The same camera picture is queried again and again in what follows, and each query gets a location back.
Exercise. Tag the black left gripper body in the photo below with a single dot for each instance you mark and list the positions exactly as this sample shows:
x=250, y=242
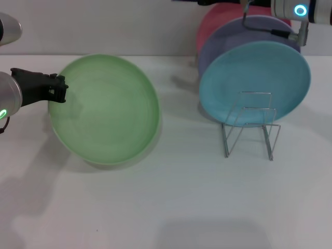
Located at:
x=32, y=88

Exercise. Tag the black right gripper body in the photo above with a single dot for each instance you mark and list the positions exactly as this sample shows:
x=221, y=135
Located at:
x=218, y=2

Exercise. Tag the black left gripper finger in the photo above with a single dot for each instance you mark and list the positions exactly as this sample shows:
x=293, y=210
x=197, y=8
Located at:
x=57, y=79
x=59, y=93

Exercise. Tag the green round plate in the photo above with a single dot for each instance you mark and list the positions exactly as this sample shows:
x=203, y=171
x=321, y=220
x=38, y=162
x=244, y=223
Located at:
x=111, y=114

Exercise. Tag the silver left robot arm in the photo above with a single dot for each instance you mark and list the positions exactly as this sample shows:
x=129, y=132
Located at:
x=9, y=96

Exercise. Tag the red round plate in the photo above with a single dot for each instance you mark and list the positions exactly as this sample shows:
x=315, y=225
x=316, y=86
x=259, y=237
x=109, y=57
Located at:
x=215, y=18

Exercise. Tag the purple round plate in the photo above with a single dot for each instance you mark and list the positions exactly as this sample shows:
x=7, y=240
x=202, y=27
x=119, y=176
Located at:
x=228, y=39

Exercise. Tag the cyan round plate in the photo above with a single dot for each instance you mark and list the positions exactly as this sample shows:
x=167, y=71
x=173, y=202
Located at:
x=254, y=72

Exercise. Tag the silver wrist bracket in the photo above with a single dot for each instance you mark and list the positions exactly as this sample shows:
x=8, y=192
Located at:
x=302, y=33

